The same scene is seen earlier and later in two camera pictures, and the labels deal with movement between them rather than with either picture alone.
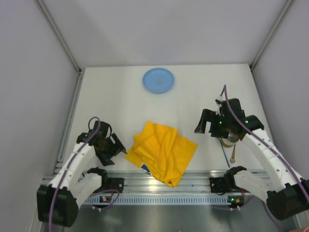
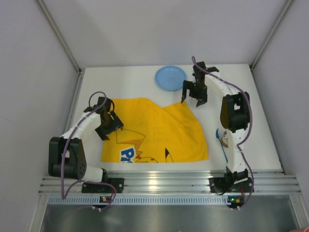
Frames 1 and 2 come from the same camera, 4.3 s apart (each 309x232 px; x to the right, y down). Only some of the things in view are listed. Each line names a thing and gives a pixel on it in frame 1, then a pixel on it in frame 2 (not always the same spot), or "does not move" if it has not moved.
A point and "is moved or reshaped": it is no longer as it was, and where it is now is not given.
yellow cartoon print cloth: (161, 151) is moved or reshaped
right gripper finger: (219, 133) to (201, 101)
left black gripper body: (109, 150) to (110, 126)
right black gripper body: (213, 124) to (195, 93)
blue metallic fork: (224, 152) does not move
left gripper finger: (117, 144) to (118, 123)
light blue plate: (158, 80) to (170, 78)
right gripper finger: (206, 116) to (187, 85)
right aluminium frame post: (287, 6) does not move
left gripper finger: (105, 158) to (102, 133)
